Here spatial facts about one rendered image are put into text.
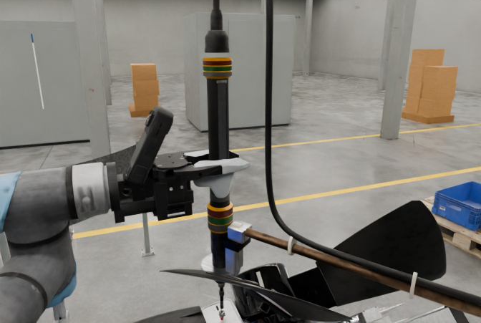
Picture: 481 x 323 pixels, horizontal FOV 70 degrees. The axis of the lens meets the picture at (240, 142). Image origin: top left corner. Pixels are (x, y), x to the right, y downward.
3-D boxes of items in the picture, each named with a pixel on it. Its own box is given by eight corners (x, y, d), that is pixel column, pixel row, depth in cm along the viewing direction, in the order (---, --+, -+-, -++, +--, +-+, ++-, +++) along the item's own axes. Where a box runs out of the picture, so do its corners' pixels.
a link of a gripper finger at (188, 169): (219, 168, 55) (163, 172, 53) (218, 158, 54) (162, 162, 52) (223, 180, 50) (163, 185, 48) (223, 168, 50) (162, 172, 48)
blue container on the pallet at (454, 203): (512, 217, 317) (517, 195, 311) (474, 232, 291) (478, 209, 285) (467, 200, 352) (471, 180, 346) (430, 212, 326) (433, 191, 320)
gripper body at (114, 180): (185, 195, 59) (112, 207, 55) (183, 147, 57) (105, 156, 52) (197, 215, 52) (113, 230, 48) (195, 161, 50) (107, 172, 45)
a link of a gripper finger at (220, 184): (248, 190, 56) (192, 195, 55) (248, 156, 55) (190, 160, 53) (253, 198, 54) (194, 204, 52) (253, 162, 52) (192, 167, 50)
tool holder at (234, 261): (258, 268, 61) (258, 219, 58) (235, 291, 55) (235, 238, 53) (217, 252, 66) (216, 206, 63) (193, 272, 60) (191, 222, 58)
